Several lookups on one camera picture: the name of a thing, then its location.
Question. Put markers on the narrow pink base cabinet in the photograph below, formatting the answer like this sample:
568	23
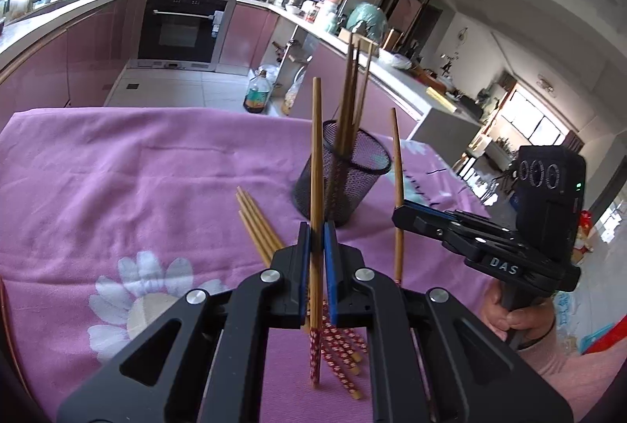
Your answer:
247	38

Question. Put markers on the white plastic bag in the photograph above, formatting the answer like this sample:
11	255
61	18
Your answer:
396	60

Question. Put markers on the dark dining table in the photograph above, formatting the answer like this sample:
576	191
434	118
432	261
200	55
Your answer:
470	107

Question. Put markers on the person's right hand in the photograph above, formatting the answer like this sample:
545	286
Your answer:
526	320

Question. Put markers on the ceiling chandelier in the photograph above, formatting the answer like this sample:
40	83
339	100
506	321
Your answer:
546	82

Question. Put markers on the set of wooden chopsticks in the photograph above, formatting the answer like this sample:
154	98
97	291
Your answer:
262	229

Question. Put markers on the person's right forearm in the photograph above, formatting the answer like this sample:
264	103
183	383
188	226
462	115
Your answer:
578	384

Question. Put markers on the framed painting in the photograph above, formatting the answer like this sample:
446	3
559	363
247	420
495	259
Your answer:
406	14

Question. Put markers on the long pink base cabinets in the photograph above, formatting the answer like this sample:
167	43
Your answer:
73	60

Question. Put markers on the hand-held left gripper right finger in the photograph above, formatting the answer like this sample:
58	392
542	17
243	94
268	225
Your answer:
330	266

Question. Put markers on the pink floral tablecloth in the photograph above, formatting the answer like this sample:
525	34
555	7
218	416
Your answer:
147	183

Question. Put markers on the living room window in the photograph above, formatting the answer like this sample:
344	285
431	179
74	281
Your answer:
534	117

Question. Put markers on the steel kitchen sink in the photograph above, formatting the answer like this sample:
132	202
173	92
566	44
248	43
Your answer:
56	4

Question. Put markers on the black built-in oven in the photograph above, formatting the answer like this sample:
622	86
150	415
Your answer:
181	31

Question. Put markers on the yellow flat box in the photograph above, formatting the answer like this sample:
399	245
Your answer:
441	100

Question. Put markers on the white bowl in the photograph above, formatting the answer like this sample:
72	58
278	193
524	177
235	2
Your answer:
293	9

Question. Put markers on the chopsticks standing in cup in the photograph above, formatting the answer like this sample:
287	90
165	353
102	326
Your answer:
387	105

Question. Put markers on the clear plastic food bag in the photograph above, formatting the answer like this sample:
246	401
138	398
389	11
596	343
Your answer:
294	92

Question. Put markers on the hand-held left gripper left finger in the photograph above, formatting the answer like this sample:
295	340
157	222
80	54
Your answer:
304	256

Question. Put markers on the black mesh holder cup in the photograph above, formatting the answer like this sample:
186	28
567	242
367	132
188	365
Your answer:
352	188

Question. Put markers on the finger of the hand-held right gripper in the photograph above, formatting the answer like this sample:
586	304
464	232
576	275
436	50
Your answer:
431	206
411	217

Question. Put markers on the cooking oil bottle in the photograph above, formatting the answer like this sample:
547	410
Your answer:
256	95

